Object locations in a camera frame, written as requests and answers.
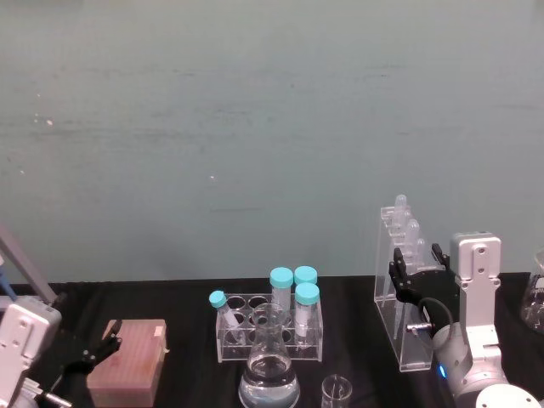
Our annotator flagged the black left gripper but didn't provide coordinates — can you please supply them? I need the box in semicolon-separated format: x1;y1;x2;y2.
54;319;125;386

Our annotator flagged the glass conical flask with water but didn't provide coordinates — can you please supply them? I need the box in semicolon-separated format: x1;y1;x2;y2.
238;303;302;408

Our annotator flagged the clear acrylic tube rack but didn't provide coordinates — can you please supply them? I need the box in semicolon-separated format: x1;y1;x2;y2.
215;292;325;364

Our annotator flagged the pink pipette tip box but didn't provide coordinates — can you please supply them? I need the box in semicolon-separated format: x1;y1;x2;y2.
86;319;168;408

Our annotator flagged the empty glass flask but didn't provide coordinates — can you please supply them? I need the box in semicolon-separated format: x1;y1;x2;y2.
519;243;544;333

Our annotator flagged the clear acrylic pipette stand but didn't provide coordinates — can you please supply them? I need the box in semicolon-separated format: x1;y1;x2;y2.
373;205;444;374

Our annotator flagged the thin dark gripper cable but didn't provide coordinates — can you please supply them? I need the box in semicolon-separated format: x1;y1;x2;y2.
405;296;455;337

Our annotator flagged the clear plastic pipette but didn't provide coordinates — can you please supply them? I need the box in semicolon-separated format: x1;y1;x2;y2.
412;237;428;273
404;218;422;264
392;194;411;256

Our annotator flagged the slanted tube with teal cap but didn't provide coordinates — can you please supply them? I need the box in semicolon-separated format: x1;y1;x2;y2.
208;290;247;343

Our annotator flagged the black table cloth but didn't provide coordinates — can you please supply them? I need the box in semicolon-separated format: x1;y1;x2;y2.
0;271;544;408

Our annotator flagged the small glass beaker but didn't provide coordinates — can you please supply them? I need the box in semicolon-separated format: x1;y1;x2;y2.
320;373;354;408

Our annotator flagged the tall tube with teal cap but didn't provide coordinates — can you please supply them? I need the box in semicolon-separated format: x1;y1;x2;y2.
269;266;295;318

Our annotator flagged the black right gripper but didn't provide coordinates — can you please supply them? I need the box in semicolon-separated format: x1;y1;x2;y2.
388;242;462;339

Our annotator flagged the grey slanted bar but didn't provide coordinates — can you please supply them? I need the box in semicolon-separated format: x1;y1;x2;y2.
0;224;58;303

